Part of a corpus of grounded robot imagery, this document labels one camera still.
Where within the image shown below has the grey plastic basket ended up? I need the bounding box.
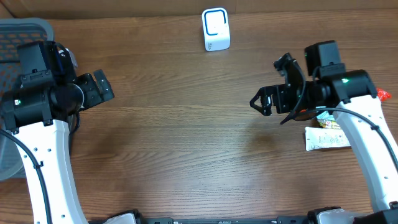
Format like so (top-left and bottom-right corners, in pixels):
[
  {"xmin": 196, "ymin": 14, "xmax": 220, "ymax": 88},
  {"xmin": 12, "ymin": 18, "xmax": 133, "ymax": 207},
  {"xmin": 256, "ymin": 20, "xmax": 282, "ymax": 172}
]
[{"xmin": 1, "ymin": 18, "xmax": 55, "ymax": 181}]

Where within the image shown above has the white cream tube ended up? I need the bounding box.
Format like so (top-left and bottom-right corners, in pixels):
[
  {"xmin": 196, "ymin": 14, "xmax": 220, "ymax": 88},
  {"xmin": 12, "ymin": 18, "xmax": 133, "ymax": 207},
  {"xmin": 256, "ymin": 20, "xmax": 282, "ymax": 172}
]
[{"xmin": 305, "ymin": 127, "xmax": 350, "ymax": 151}]

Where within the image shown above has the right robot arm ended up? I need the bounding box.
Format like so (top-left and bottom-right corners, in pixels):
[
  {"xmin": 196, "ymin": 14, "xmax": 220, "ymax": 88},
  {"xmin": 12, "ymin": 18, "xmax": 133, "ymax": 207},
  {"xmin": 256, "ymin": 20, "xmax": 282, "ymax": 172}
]
[{"xmin": 249, "ymin": 40, "xmax": 397, "ymax": 223}]

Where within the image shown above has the white barcode scanner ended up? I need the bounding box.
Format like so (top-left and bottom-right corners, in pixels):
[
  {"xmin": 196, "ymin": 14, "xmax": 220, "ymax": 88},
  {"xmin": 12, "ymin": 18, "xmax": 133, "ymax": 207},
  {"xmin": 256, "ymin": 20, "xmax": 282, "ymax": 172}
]
[{"xmin": 201, "ymin": 7, "xmax": 231, "ymax": 52}]

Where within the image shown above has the green snack packet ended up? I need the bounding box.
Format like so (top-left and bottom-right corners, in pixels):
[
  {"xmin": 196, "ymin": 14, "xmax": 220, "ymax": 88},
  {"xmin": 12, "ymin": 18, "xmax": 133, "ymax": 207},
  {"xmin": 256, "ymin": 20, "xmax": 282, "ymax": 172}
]
[{"xmin": 317, "ymin": 111, "xmax": 341, "ymax": 129}]

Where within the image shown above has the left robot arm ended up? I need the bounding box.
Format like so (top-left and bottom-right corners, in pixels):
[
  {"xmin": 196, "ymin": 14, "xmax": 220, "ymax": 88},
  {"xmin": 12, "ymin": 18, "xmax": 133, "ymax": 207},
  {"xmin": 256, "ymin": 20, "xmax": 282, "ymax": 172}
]
[{"xmin": 1, "ymin": 41, "xmax": 114, "ymax": 223}]

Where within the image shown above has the orange spaghetti packet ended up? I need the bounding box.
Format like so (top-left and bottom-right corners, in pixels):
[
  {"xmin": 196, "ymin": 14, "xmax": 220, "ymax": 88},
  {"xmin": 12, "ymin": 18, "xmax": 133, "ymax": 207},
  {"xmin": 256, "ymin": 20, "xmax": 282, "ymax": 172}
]
[{"xmin": 376, "ymin": 88, "xmax": 392, "ymax": 102}]

